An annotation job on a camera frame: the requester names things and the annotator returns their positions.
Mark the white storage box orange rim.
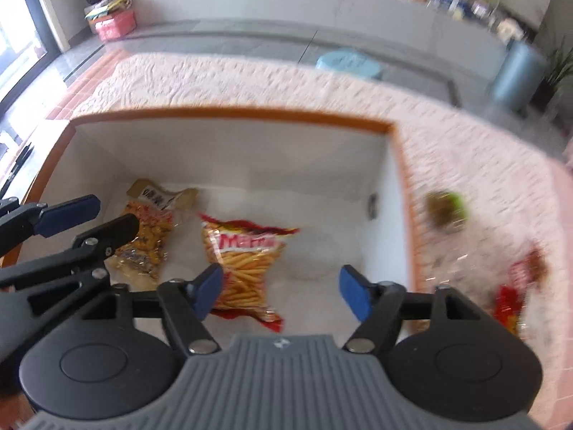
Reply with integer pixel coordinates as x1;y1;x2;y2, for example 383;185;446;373
0;106;424;350

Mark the glass sliding door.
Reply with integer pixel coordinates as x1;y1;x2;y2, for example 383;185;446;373
0;0;59;99

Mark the red label brown snack packet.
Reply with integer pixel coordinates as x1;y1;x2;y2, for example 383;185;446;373
508;244;550;290

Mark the small green snack packet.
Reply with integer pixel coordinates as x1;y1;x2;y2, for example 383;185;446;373
423;189;470;234

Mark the fries snack bag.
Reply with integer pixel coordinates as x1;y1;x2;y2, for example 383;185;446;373
199;212;302;330

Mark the tall leafy potted plant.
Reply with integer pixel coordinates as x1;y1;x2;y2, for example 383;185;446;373
533;38;573;113

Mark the grey marble tv cabinet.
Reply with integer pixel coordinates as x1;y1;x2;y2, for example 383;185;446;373
130;0;544;57

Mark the pink cardboard box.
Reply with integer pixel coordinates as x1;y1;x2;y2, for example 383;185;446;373
95;9;137;42

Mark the grey blue trash can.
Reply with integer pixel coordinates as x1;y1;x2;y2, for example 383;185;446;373
490;40;547;113

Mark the light blue plastic stool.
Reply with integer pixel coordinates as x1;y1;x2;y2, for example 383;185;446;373
316;49;388;81

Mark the yellow snack bag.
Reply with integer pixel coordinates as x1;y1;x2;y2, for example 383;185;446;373
104;179;200;290

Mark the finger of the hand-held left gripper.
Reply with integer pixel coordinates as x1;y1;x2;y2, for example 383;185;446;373
0;195;101;252
0;214;140;328

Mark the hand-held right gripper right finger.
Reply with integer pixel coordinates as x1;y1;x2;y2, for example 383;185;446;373
339;265;493;354

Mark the stack of colourful booklets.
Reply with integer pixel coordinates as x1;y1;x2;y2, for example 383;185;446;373
85;0;133;21

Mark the white lace tablecloth pink border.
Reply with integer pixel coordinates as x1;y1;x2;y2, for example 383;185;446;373
45;51;573;430

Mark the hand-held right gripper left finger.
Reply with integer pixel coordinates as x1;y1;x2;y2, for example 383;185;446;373
83;263;223;355

